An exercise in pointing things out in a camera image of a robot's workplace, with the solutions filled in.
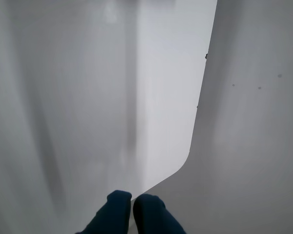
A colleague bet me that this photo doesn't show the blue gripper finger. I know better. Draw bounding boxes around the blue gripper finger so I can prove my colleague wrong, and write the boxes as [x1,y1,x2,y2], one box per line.
[132,194,187,234]
[75,190,133,234]

